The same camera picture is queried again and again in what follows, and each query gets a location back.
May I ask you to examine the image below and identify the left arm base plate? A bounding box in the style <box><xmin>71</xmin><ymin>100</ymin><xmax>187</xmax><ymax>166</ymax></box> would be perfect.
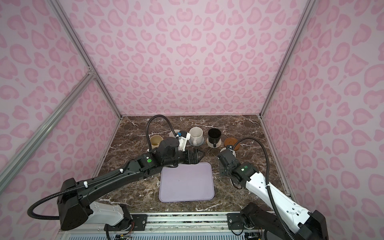
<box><xmin>104</xmin><ymin>214</ymin><xmax>148</xmax><ymax>232</ymax></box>

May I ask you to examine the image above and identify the blue woven round coaster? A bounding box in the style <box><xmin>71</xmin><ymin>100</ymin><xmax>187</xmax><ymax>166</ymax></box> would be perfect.
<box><xmin>189</xmin><ymin>136</ymin><xmax>204</xmax><ymax>147</ymax></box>

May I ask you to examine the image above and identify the aluminium front rail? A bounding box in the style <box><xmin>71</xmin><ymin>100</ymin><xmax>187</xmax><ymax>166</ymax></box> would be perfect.
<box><xmin>60</xmin><ymin>208</ymin><xmax>264</xmax><ymax>236</ymax></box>

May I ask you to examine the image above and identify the small white cup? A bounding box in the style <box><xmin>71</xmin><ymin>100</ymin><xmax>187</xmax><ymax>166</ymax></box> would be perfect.
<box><xmin>169</xmin><ymin>129</ymin><xmax>180</xmax><ymax>138</ymax></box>

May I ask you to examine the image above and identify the multicolour woven round coaster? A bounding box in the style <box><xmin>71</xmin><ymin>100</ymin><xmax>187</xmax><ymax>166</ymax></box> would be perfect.
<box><xmin>206</xmin><ymin>139</ymin><xmax>222</xmax><ymax>149</ymax></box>

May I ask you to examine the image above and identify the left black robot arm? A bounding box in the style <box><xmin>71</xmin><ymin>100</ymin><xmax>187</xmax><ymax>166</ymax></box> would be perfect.
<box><xmin>57</xmin><ymin>138</ymin><xmax>205</xmax><ymax>231</ymax></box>

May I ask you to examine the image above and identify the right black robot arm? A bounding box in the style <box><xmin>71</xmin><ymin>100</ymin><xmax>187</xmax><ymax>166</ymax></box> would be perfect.
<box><xmin>217</xmin><ymin>149</ymin><xmax>329</xmax><ymax>240</ymax></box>

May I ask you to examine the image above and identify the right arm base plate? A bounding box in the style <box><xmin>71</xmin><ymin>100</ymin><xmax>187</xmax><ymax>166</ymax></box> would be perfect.
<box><xmin>227</xmin><ymin>213</ymin><xmax>254</xmax><ymax>230</ymax></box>

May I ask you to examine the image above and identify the white mug with handle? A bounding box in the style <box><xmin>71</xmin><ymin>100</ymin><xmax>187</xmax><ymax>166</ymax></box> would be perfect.
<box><xmin>189</xmin><ymin>127</ymin><xmax>204</xmax><ymax>138</ymax></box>

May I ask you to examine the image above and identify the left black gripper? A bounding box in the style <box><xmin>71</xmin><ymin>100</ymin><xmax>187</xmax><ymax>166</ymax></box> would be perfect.
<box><xmin>163</xmin><ymin>147</ymin><xmax>207</xmax><ymax>168</ymax></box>

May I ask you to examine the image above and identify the black mug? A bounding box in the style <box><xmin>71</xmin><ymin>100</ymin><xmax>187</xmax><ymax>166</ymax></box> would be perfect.
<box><xmin>208</xmin><ymin>128</ymin><xmax>222</xmax><ymax>143</ymax></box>

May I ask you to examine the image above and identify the beige ceramic mug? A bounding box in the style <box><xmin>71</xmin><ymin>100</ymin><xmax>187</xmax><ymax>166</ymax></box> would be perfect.
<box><xmin>150</xmin><ymin>135</ymin><xmax>163</xmax><ymax>149</ymax></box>

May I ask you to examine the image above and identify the lavender silicone tray mat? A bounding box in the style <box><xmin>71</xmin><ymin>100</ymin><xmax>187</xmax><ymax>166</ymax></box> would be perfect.
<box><xmin>159</xmin><ymin>163</ymin><xmax>215</xmax><ymax>203</ymax></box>

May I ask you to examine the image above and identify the brown wooden saucer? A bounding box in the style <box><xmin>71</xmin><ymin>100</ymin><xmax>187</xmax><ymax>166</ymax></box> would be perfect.
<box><xmin>224</xmin><ymin>137</ymin><xmax>238</xmax><ymax>147</ymax></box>

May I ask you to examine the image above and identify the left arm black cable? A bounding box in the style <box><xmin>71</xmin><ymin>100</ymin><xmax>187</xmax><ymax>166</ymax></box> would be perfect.
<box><xmin>26</xmin><ymin>114</ymin><xmax>178</xmax><ymax>220</ymax></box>

